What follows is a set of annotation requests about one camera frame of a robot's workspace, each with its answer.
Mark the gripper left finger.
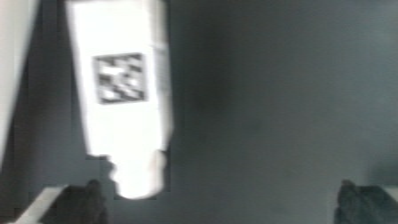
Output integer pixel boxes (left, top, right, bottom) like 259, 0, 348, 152
11, 179, 110, 224

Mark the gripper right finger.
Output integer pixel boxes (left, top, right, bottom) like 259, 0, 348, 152
336, 180, 398, 224

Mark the white leg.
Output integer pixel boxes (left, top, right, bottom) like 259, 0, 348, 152
66, 0, 174, 200

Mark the white U-shaped fence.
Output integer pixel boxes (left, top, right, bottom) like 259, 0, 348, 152
0, 0, 41, 166

